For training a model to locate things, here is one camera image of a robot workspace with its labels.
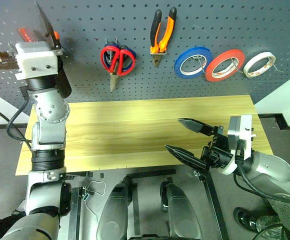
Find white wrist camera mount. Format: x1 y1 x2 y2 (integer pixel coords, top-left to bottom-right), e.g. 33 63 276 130
218 113 258 176
14 41 59 81

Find blue tape roll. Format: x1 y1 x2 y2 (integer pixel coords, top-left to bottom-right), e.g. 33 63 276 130
173 46 213 80

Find dark grey rounded shell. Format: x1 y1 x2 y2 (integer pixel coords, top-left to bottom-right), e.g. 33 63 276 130
96 176 134 240
159 181 203 240

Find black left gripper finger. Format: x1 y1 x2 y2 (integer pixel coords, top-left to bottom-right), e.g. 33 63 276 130
34 0 62 50

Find grey perforated pegboard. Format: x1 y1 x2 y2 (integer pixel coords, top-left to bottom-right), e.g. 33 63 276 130
0 0 290 125

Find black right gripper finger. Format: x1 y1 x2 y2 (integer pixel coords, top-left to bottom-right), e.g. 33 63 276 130
164 144 211 174
177 117 216 138

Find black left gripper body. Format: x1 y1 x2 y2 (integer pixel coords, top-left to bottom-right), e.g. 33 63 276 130
0 50 20 72

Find orange and black pliers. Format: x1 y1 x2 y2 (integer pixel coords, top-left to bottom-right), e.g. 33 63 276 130
149 6 178 67

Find black metal table frame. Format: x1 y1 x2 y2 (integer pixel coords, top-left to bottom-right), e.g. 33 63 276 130
64 168 230 240

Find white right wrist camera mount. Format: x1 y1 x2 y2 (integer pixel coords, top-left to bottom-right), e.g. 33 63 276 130
218 113 258 176

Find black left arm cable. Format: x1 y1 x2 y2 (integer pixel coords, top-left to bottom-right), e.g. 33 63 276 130
6 86 33 151

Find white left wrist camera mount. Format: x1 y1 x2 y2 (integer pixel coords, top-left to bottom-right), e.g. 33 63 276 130
14 41 59 81

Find black shiny shoe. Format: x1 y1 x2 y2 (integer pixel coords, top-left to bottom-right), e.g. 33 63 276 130
233 206 260 233

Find red handled tool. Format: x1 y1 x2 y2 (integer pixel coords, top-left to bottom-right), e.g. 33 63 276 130
17 26 46 44

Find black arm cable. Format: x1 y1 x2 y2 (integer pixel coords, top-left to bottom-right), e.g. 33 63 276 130
6 86 33 151
233 159 290 205

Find white tape roll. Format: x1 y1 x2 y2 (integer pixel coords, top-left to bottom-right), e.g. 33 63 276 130
242 51 285 78

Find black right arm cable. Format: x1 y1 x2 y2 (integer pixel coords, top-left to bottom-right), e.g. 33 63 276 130
233 159 290 205

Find red handled scissors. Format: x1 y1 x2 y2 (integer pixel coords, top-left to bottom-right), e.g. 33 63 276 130
99 46 137 93

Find red tape roll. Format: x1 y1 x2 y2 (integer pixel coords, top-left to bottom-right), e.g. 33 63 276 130
204 48 246 83

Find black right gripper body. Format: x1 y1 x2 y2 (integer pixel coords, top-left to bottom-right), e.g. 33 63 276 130
199 125 234 173

